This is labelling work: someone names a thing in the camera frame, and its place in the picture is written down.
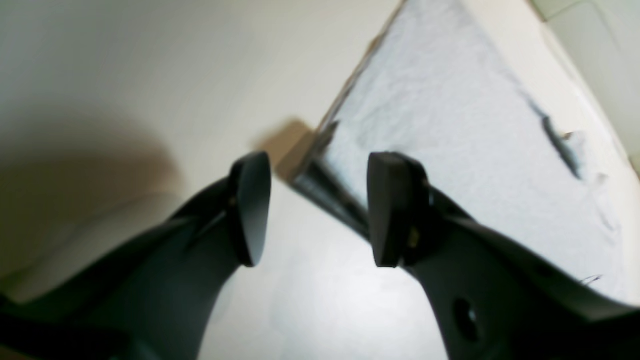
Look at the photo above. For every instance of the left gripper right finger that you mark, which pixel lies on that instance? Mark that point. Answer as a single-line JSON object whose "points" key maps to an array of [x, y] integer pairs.
{"points": [[492, 298]]}

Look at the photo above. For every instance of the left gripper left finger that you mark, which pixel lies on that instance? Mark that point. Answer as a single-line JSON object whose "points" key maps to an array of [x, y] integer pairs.
{"points": [[152, 297]]}

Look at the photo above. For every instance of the grey T-shirt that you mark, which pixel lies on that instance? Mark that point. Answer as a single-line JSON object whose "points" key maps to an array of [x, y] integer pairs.
{"points": [[472, 91]]}

